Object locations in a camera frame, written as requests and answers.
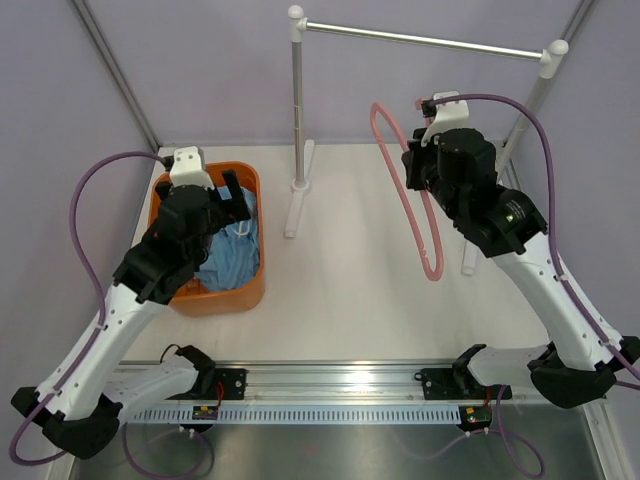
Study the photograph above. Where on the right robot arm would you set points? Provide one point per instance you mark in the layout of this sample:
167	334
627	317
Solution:
584	353

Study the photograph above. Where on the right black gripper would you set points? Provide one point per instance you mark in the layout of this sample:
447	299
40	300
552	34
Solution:
414	157

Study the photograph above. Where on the metal corner frame post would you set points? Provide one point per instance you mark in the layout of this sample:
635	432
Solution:
100	43

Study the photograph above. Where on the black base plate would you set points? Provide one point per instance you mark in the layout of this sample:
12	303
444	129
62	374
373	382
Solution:
446	383
230	383

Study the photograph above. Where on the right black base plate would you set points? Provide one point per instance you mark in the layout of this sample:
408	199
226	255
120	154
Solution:
446	383

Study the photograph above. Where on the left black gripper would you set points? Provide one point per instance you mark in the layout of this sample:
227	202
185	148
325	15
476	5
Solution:
233	210

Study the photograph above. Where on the white metal clothes rack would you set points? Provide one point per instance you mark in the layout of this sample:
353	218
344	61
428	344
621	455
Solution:
549	60

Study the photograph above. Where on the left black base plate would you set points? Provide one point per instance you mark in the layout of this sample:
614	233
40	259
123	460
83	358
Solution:
230	383

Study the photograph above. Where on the blue shorts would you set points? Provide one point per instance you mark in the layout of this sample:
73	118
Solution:
234	256

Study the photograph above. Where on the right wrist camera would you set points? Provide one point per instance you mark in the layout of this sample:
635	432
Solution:
442	113

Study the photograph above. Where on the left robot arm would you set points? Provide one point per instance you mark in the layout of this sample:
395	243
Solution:
79	409

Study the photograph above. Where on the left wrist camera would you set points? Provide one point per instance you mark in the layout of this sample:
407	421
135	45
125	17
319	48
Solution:
186	166

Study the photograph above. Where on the orange plastic basket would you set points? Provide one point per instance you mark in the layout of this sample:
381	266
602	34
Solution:
192	299

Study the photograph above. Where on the aluminium mounting rail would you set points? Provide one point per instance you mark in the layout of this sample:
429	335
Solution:
341	381

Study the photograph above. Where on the pink clothes hanger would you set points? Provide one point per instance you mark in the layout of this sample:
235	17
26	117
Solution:
433	271

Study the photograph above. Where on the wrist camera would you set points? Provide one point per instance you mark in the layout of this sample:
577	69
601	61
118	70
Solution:
442	113
186	166

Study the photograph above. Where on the white slotted cable duct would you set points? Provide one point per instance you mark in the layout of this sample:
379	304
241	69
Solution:
301	414

